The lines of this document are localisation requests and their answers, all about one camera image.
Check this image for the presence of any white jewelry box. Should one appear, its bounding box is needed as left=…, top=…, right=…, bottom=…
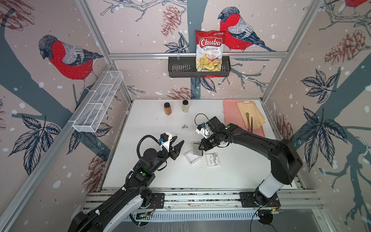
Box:
left=185, top=151, right=202, bottom=165

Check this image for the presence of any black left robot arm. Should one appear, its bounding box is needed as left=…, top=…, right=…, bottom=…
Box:
left=68, top=132, right=184, bottom=232

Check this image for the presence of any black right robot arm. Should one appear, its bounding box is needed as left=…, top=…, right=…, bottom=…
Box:
left=199, top=117, right=303, bottom=206

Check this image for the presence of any pink plastic tray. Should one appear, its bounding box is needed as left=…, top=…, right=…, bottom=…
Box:
left=223, top=100, right=265, bottom=137

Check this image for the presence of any pale spice jar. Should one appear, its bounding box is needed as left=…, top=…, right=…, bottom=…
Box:
left=182, top=100, right=189, bottom=113

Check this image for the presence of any orange spice jar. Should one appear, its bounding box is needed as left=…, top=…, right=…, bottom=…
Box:
left=164, top=102, right=172, bottom=116

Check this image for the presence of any iridescent purple spoon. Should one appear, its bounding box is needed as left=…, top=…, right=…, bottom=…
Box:
left=245, top=113, right=252, bottom=132

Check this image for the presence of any beige folded cloth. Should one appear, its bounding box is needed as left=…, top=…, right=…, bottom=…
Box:
left=236, top=101, right=266, bottom=130

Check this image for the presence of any Chuba cassava chips bag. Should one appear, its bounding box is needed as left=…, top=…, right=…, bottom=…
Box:
left=196, top=31, right=225, bottom=72

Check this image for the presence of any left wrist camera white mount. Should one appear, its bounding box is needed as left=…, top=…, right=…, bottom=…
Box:
left=159, top=132, right=173, bottom=152

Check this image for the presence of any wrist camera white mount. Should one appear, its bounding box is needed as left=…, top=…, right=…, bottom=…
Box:
left=196, top=123, right=211, bottom=138
left=159, top=132, right=173, bottom=152

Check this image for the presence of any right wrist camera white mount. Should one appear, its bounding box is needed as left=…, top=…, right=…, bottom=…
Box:
left=196, top=123, right=211, bottom=138

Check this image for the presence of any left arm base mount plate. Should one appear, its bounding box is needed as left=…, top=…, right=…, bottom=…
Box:
left=138, top=193, right=165, bottom=210

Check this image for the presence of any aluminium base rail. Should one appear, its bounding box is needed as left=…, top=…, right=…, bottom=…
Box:
left=83, top=188, right=322, bottom=212

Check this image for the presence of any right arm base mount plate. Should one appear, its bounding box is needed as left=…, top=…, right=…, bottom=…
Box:
left=239, top=191, right=281, bottom=208

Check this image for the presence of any black wire wall basket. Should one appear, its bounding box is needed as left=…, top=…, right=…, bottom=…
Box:
left=168, top=56, right=231, bottom=78

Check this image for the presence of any white wire mesh shelf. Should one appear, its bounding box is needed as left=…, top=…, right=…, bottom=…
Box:
left=73, top=71, right=123, bottom=133

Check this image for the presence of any horizontal aluminium frame bar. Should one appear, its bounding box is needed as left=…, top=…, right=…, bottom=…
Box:
left=109, top=51, right=289, bottom=61

